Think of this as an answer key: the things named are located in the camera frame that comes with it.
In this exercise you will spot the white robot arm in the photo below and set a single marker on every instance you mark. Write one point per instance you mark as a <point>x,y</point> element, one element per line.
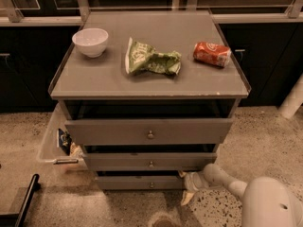
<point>259,165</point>

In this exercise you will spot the grey top drawer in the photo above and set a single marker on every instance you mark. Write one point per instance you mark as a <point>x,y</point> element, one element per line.
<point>148,131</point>

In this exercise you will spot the green crumpled chip bag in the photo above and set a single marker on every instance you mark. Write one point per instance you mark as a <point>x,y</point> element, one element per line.
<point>144,57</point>

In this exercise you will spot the red soda can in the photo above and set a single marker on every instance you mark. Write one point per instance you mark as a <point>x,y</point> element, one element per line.
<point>213,54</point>

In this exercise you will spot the grey drawer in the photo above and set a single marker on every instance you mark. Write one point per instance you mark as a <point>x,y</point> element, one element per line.
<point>148,131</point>
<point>148,161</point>
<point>139,180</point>

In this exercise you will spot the dark snack package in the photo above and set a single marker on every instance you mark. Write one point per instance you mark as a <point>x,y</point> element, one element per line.
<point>64,141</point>

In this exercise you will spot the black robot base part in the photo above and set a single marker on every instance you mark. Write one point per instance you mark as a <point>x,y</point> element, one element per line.
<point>18,219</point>

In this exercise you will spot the white bowl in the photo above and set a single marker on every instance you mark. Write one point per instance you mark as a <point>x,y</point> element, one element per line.
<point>91,42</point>

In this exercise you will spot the grey drawer cabinet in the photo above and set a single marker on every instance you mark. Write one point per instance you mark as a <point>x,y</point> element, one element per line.
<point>100,88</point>

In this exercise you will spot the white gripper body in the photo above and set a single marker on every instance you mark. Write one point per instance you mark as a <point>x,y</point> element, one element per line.
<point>195,183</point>

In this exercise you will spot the metal railing frame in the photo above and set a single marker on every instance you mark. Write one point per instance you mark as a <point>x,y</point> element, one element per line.
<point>76,12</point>

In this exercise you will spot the clear plastic bin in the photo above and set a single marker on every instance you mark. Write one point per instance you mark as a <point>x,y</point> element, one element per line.
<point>50,153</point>

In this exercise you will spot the grey bottom drawer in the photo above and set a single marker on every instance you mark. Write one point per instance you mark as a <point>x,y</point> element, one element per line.
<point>139,180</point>

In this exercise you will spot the grey middle drawer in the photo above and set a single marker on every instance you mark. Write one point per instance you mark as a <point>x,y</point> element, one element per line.
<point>148,161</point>

